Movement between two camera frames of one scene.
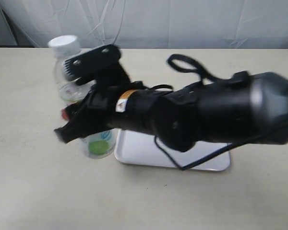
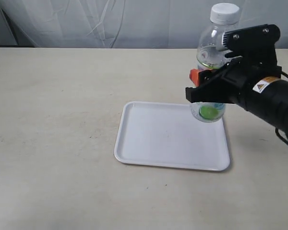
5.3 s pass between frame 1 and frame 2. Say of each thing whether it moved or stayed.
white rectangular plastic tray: stayed
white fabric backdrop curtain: stayed
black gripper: moved
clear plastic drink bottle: moved
